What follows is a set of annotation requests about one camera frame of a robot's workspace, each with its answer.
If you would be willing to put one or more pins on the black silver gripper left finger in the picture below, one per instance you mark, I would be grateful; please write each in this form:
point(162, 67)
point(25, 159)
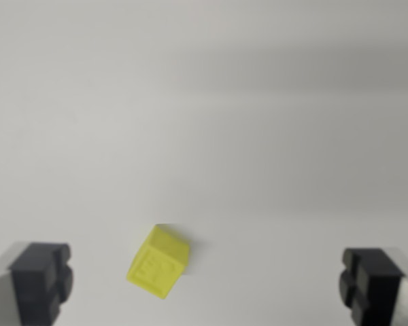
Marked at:
point(37, 282)

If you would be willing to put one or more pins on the black silver gripper right finger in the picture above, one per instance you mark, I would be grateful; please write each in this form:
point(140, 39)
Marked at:
point(374, 285)

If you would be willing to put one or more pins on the yellow embossed cube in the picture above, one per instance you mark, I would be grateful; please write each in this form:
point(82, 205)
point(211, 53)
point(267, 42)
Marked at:
point(158, 263)

